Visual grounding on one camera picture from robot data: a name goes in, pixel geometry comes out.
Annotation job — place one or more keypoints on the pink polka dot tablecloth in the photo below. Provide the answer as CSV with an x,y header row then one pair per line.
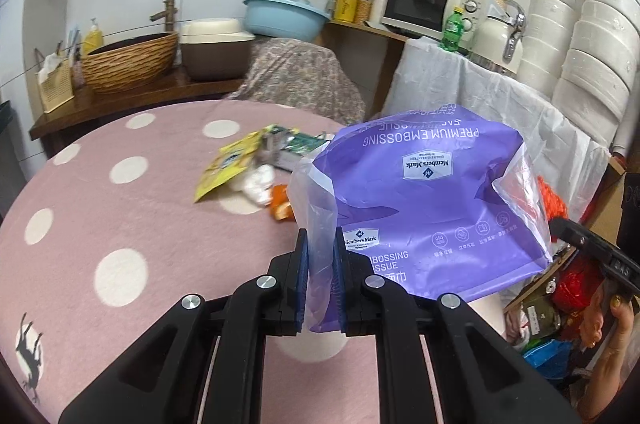
x,y
107,236

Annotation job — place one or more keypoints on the red foam fruit net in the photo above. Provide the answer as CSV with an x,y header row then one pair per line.
x,y
554,206

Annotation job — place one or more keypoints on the wooden side shelf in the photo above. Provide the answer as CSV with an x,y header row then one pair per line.
x,y
368,56

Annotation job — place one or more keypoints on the light blue plastic basin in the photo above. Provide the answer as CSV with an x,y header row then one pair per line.
x,y
284,19

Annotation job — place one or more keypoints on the floral cloth cover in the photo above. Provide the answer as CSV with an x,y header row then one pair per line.
x,y
301,75

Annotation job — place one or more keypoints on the woven wicker sink basin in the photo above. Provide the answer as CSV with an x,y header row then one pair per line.
x,y
128,64

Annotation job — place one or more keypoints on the person right hand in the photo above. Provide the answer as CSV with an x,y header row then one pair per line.
x,y
618,357

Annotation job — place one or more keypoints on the yellow snack packet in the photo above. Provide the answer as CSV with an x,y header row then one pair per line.
x,y
231,161

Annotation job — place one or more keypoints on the tall stack white bowls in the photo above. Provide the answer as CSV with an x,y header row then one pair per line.
x,y
600,67

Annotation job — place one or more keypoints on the white microwave oven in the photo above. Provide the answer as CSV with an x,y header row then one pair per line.
x,y
428,17

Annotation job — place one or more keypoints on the green white carton box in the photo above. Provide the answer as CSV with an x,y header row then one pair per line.
x,y
283,147

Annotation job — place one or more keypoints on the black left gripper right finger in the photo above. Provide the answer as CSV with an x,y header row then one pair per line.
x,y
438,360

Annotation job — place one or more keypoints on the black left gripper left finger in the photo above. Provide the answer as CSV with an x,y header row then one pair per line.
x,y
203,360

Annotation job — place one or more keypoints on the small white crumpled tissue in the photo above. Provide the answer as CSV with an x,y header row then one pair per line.
x,y
258,183

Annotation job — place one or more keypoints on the short stack white bowls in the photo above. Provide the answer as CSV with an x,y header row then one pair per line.
x,y
550,25

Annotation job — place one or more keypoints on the green soda bottle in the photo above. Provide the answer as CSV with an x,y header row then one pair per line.
x,y
452,31

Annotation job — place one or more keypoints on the orange peel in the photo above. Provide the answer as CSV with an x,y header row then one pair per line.
x,y
280,206

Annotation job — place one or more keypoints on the beige tissue holder basket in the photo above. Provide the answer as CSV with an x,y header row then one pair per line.
x,y
54,81

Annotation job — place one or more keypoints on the yellow soap bottle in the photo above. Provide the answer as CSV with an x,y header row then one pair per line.
x,y
93,39

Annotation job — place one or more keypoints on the white sheet cover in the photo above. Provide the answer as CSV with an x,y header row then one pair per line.
x,y
572,163

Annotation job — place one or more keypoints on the brown white rice cooker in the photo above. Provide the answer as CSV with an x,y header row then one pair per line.
x,y
215,49

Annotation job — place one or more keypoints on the purple tissue plastic bag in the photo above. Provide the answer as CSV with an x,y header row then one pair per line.
x,y
440,201

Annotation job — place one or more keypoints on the white electric kettle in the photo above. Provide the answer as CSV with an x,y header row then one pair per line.
x,y
497,45

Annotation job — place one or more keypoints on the bronze faucet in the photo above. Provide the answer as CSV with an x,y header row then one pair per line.
x,y
168,14

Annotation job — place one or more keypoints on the wooden counter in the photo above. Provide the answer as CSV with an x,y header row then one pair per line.
x,y
88,106

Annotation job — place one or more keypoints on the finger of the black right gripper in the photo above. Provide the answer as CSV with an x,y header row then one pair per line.
x,y
582,239

